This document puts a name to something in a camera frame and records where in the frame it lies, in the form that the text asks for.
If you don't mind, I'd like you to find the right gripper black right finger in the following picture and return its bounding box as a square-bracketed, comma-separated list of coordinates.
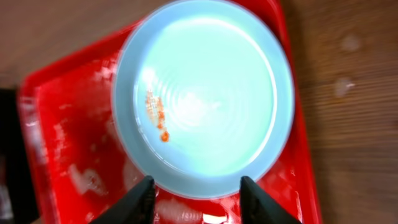
[239, 176, 301, 224]

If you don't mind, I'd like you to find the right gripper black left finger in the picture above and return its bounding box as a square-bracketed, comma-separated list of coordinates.
[90, 175, 155, 224]

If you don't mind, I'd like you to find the light blue plate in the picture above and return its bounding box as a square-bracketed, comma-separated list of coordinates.
[112, 1, 295, 199]

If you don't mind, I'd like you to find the red plastic tray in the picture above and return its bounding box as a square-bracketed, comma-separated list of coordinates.
[17, 0, 323, 223]

